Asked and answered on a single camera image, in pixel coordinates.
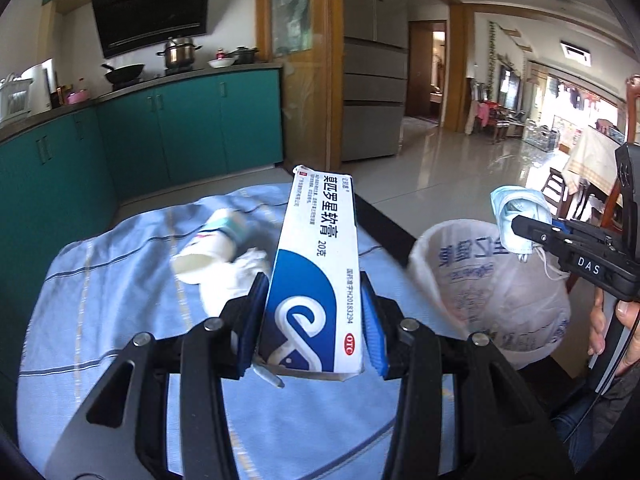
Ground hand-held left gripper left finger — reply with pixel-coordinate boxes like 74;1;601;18
45;272;271;480

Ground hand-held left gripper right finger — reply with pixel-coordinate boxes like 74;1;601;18
360;271;576;480

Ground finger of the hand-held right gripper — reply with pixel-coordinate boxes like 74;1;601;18
511;215;576;266
552;219;623;248

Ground blue face mask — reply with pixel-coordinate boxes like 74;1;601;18
489;185;568;281

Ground silver ointment tube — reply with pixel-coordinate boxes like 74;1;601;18
252;364;287;389

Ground waste bin with white bag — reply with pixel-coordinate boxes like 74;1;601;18
407;219;572;368

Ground white blue ointment box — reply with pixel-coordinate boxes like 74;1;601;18
252;164;365;376

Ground person's right hand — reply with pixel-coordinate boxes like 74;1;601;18
586;290;640;378

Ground wooden slatted chair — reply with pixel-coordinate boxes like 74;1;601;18
547;167;593;223

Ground white crumpled tissue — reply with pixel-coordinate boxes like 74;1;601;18
200;247;273;316

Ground dining table with cloth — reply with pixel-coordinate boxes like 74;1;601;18
562;120;628;196

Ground white paper cup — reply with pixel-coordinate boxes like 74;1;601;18
171;208;249;285

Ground white baby fence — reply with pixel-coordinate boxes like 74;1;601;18
522;120;561;152

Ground carved wooden chairs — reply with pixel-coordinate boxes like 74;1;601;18
467;77;526;143

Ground blue checked cloth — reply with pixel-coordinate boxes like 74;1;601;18
17;182;501;480

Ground black television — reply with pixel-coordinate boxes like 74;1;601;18
500;65;526;111

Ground person's jeans leg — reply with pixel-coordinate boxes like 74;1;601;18
547;385;616;461

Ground ceiling air vent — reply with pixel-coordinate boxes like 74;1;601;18
560;40;596;67

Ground green vine garland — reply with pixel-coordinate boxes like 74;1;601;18
487;21;501;103

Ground teal base cabinets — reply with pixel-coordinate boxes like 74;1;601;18
0;67;285;396

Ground grey refrigerator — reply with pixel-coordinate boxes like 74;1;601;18
341;0;408;162

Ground wooden framed glass door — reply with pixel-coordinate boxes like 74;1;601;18
256;0;346;173

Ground gas stove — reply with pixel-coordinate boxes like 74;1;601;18
112;67;201;88

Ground black lidded pot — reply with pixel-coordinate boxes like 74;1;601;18
227;46;260;65

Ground steel cooking pot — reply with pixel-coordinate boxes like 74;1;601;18
156;35;203;71

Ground black wok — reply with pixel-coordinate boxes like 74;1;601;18
101;62;146;86

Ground dark kitchen counter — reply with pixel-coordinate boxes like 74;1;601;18
0;61;283;146

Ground white countertop appliance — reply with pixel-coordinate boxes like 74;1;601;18
20;58;57;113

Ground white dish rack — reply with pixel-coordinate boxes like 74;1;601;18
0;74;33;123

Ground black range hood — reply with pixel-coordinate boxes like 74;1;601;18
91;0;212;59

